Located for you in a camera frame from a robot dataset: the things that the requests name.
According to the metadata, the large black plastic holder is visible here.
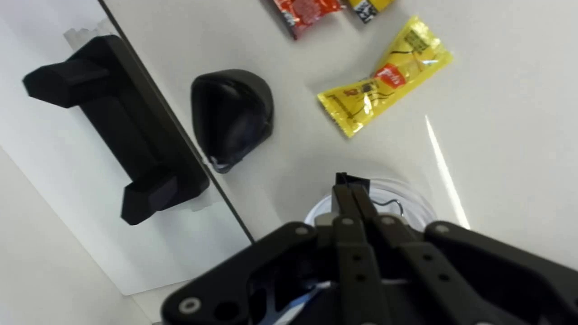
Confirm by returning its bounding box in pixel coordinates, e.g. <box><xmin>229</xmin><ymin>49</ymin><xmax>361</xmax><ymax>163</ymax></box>
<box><xmin>21</xmin><ymin>35</ymin><xmax>211</xmax><ymax>228</ymax></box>

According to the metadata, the red ketchup sachet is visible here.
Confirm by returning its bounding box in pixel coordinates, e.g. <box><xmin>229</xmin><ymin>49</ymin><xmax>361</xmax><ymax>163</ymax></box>
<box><xmin>263</xmin><ymin>0</ymin><xmax>346</xmax><ymax>42</ymax></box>

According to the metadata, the clear plastic lid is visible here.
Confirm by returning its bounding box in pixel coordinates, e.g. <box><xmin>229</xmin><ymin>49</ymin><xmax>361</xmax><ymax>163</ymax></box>
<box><xmin>272</xmin><ymin>177</ymin><xmax>438</xmax><ymax>325</ymax></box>

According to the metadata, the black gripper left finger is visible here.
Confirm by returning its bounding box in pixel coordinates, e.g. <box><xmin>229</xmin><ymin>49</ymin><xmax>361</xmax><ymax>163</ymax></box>
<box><xmin>158</xmin><ymin>172</ymin><xmax>388</xmax><ymax>325</ymax></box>

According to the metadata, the yellow mustard sachet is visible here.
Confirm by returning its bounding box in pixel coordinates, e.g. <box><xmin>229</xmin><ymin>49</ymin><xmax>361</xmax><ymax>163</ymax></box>
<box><xmin>316</xmin><ymin>15</ymin><xmax>455</xmax><ymax>141</ymax></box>

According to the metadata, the small black object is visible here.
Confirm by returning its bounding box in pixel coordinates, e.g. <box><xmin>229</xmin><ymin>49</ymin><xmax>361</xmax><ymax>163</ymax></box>
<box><xmin>189</xmin><ymin>67</ymin><xmax>276</xmax><ymax>175</ymax></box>

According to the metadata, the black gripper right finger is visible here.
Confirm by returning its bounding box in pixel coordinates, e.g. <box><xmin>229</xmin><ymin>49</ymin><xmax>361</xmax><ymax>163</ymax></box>
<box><xmin>354</xmin><ymin>175</ymin><xmax>578</xmax><ymax>325</ymax></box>

